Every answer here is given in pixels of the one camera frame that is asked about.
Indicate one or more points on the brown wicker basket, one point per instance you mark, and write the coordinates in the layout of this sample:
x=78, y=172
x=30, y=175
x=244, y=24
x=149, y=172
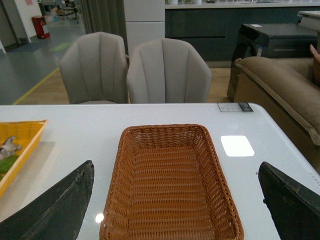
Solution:
x=168, y=184

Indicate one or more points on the label sticker on table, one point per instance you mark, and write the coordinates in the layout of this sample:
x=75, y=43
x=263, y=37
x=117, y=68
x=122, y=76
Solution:
x=235, y=107

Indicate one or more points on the brown sofa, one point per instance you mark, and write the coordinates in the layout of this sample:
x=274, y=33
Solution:
x=285, y=89

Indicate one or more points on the black washing machine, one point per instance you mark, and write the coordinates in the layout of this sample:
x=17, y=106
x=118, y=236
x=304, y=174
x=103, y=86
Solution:
x=271, y=41

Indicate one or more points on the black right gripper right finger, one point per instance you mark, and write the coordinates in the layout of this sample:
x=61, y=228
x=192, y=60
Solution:
x=294, y=208

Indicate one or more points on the yellow wicker basket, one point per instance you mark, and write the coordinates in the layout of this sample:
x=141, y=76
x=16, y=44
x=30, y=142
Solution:
x=27, y=134

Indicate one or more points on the right grey upholstered chair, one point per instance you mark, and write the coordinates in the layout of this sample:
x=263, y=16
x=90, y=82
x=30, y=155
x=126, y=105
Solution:
x=167, y=71

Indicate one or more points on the white pillar cabinet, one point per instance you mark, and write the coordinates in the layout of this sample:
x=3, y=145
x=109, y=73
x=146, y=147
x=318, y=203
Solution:
x=144, y=21

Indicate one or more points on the red bin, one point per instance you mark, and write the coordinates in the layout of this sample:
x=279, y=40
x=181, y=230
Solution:
x=40, y=26

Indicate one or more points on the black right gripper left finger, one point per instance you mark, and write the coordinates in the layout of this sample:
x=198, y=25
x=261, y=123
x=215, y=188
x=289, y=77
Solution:
x=58, y=213

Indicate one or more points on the grey white toy animal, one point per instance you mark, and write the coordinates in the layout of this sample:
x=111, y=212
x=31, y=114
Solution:
x=9, y=148

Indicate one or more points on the dark kitchen counter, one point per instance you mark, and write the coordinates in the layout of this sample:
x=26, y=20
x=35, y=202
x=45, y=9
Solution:
x=212, y=28

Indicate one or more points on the grey upholstered chair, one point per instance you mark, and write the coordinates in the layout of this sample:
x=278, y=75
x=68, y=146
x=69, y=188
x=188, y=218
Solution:
x=167, y=71
x=94, y=70

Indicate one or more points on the left grey upholstered chair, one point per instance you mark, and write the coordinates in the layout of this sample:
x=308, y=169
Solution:
x=94, y=70

